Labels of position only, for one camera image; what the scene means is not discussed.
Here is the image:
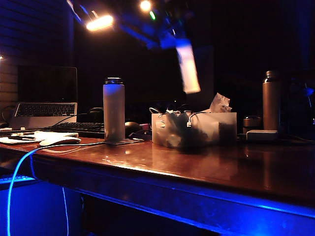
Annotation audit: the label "small metal cup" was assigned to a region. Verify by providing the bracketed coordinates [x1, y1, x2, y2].
[243, 116, 263, 134]

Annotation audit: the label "white paper stack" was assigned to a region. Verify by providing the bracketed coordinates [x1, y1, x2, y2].
[0, 130, 79, 145]

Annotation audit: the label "blue-lit keyboard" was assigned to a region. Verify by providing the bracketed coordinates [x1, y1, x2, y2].
[0, 175, 36, 184]

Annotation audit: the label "clear plastic bag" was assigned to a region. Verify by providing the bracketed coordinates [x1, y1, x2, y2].
[151, 112, 238, 149]

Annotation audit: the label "white computer mouse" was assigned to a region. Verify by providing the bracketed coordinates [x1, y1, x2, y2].
[39, 136, 82, 147]

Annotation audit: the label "dark jug appliance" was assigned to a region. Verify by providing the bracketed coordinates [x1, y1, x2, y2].
[282, 71, 315, 138]

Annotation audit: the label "crumpled white tissue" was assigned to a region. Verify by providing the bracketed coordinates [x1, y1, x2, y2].
[210, 92, 233, 114]

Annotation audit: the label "thick white cable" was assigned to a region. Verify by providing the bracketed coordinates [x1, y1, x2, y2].
[6, 141, 106, 236]

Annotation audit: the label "frosted bottle dark lid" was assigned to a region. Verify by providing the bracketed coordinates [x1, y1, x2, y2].
[102, 77, 126, 144]

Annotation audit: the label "flat coaster mat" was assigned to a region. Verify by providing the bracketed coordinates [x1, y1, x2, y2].
[105, 138, 145, 146]

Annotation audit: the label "black headphones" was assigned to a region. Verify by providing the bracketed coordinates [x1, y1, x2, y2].
[89, 107, 104, 118]

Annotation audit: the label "white usb cable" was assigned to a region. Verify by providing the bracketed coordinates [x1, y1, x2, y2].
[186, 111, 213, 128]

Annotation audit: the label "silver laptop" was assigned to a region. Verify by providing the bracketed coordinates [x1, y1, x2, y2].
[9, 66, 78, 130]

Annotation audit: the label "bright ceiling light bar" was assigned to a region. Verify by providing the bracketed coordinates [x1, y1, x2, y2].
[85, 14, 115, 32]

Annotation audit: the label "black computer mouse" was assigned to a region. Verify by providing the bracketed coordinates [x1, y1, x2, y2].
[125, 121, 143, 137]

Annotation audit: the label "white power adapter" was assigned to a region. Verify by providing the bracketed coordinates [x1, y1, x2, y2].
[246, 129, 279, 142]

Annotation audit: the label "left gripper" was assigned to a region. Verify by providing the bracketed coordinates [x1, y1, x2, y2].
[145, 23, 191, 51]

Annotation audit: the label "thin white cable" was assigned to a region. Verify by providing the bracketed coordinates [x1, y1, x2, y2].
[62, 186, 70, 236]

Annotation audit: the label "black laptop cable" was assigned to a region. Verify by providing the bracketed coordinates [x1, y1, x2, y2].
[53, 113, 91, 127]

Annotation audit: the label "metal thermos flask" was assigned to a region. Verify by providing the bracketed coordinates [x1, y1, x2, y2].
[262, 70, 283, 131]

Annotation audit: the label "black keyboard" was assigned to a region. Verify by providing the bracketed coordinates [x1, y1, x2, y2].
[40, 122, 105, 138]

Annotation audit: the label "liquid glue bottle blue cap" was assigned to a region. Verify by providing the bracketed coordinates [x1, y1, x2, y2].
[175, 43, 201, 94]

